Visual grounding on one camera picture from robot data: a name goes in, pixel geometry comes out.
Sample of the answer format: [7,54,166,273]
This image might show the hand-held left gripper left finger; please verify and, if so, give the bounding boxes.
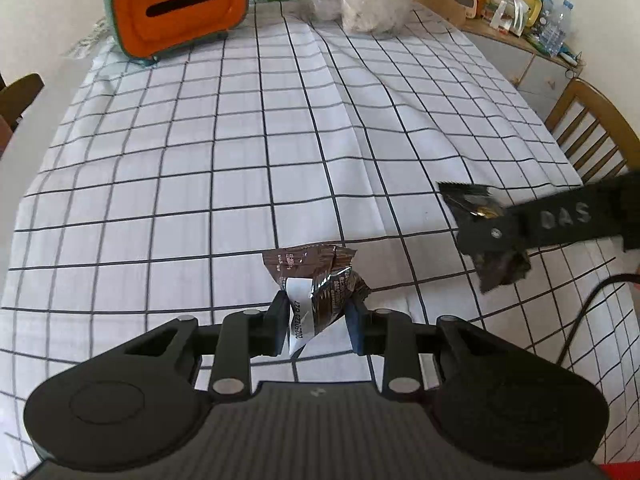
[122,290,293,404]

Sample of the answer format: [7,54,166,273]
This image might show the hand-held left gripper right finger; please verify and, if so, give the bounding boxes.
[344,296,506,404]

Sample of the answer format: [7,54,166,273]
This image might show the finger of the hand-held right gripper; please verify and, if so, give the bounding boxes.
[457,209,532,257]

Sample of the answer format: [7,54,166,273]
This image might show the black gold snack packet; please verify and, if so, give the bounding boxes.
[437,181,532,292]

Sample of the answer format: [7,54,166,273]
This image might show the brown silver foil snack packet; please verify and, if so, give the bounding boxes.
[262,244,372,361]

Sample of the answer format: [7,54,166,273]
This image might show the light wooden slatted chair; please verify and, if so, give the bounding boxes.
[545,77,640,187]

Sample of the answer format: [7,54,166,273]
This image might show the white drawer cabinet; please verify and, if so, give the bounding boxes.
[460,20,587,127]

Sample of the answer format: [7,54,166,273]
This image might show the black white checkered tablecloth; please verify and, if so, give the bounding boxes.
[0,0,636,476]

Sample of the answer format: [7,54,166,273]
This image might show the clear water bottle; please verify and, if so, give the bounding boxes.
[540,0,575,57]

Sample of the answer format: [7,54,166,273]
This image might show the orange tissue box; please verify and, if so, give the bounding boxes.
[102,0,251,67]

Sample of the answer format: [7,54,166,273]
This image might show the dark wooden chair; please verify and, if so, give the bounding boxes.
[0,72,46,132]

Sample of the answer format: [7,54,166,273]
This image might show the black cable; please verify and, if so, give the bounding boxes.
[555,272,640,367]

